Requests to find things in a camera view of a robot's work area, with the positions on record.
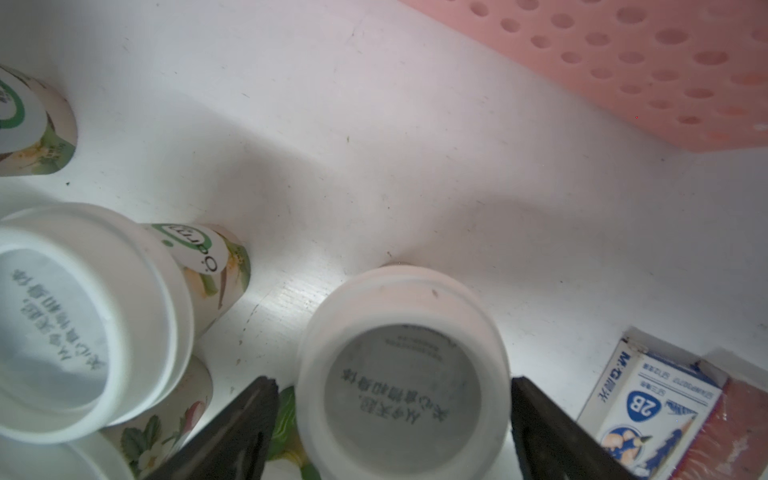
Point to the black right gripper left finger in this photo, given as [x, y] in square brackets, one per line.
[235, 444]

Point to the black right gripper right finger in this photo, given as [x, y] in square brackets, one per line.
[550, 445]

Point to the white yogurt cup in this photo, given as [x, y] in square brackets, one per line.
[38, 127]
[400, 374]
[99, 314]
[130, 450]

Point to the white yogurt cup back left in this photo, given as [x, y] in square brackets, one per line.
[38, 127]

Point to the pink plastic basket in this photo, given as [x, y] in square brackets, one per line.
[692, 73]

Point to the red pencil box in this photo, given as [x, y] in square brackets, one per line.
[732, 443]

